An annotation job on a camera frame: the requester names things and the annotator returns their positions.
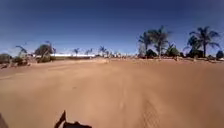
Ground row of palm trees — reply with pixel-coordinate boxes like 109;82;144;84
71;25;224;61

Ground long white building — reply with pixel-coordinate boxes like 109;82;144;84
49;53;98;58

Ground green tree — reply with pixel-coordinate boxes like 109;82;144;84
34;41;57;64

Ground low bushes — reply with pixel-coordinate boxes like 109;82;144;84
0;53;30;68

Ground red-brown dirt ground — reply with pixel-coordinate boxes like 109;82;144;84
0;58;224;128

